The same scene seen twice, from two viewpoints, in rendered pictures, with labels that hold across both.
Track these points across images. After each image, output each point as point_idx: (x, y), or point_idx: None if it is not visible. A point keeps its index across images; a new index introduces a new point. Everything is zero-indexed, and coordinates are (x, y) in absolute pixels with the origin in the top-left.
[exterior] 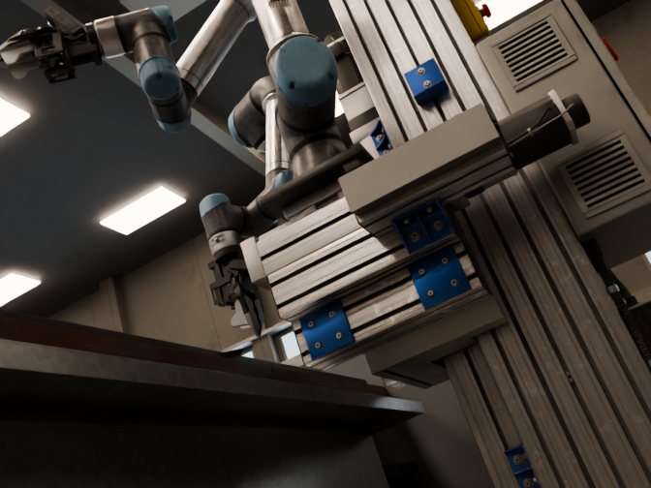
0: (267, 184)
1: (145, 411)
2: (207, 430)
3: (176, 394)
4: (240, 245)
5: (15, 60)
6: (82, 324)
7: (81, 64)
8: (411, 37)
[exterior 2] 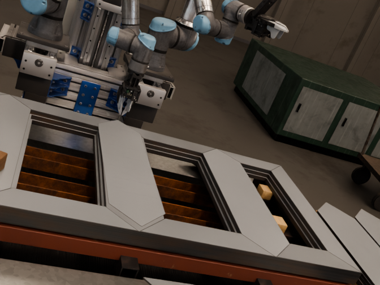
0: (138, 33)
1: (197, 173)
2: (154, 169)
3: (195, 167)
4: (165, 93)
5: (277, 36)
6: (214, 148)
7: (251, 28)
8: None
